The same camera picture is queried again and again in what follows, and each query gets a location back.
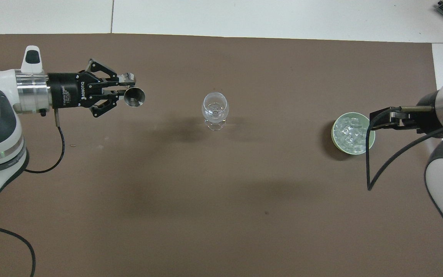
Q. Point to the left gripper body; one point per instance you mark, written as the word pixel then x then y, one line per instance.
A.
pixel 65 91

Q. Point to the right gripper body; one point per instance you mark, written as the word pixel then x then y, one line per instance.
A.
pixel 428 115

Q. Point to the small silver metal cup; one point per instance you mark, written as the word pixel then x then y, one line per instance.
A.
pixel 134 97

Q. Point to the clear ice cubes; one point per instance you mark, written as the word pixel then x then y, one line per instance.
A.
pixel 350 134

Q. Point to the green cup of ice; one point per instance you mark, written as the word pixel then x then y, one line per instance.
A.
pixel 335 140

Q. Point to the clear wine glass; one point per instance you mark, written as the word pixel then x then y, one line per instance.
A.
pixel 215 109

